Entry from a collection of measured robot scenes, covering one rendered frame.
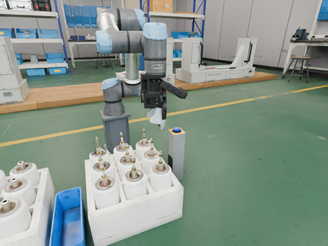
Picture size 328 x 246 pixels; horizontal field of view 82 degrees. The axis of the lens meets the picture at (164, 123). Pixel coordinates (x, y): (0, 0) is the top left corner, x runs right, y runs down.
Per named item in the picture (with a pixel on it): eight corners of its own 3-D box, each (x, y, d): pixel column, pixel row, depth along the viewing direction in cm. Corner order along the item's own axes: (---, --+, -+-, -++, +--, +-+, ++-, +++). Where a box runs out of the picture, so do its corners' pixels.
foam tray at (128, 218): (90, 186, 108) (84, 159, 100) (153, 169, 122) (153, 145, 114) (95, 250, 75) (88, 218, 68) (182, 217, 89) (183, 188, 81)
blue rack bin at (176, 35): (170, 38, 602) (170, 31, 593) (180, 38, 616) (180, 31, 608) (177, 38, 560) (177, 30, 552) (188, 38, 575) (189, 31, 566)
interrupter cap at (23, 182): (7, 182, 75) (6, 181, 74) (29, 177, 78) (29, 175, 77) (1, 195, 68) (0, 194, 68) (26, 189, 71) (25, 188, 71)
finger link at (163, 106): (159, 117, 72) (157, 94, 69) (163, 117, 72) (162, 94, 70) (162, 120, 67) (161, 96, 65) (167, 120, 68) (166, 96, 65)
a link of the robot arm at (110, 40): (92, 5, 95) (94, 26, 59) (114, 6, 98) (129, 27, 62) (95, 30, 102) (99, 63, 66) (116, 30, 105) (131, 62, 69)
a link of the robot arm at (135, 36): (125, 30, 71) (129, 29, 62) (153, 31, 74) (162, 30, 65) (127, 52, 75) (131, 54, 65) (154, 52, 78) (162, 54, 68)
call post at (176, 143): (167, 174, 117) (168, 130, 104) (177, 172, 119) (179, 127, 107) (172, 182, 111) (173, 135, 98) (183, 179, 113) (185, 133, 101)
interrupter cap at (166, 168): (155, 162, 87) (155, 161, 87) (171, 166, 85) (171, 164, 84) (149, 172, 80) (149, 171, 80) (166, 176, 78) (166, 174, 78)
